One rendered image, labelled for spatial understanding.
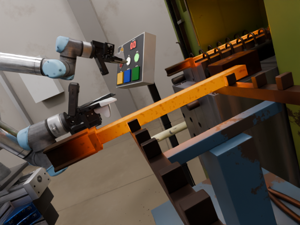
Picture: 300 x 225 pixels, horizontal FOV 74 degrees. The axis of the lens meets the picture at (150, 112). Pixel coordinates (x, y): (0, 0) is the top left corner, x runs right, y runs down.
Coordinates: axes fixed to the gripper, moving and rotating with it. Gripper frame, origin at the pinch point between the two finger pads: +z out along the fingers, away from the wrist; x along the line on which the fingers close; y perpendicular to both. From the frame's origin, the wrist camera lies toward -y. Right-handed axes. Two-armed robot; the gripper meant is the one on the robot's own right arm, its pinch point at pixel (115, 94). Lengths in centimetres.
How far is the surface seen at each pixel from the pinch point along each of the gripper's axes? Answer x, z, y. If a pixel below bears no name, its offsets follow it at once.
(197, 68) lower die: 3.1, 30.6, 2.9
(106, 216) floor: -79, -51, 100
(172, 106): 36.3, 9.4, 2.1
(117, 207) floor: -83, -40, 100
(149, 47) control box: -42, 27, -11
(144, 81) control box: -37.4, 16.8, 4.5
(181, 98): 36.1, 11.7, 1.5
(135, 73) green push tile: -44.0, 14.4, -1.4
